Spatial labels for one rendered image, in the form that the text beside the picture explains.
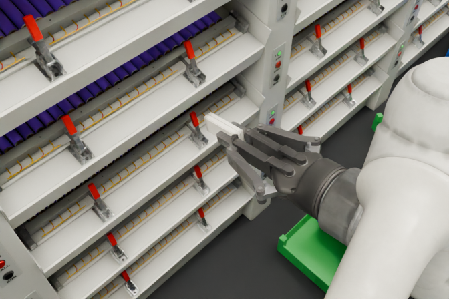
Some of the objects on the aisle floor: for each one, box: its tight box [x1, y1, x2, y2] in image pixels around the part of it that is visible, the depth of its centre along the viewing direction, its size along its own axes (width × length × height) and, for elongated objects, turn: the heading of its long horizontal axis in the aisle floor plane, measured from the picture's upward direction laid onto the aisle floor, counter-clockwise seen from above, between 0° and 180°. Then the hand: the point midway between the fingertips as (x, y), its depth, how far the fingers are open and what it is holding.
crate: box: [277, 214, 347, 294], centre depth 152 cm, size 30×20×8 cm
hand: (224, 131), depth 74 cm, fingers closed
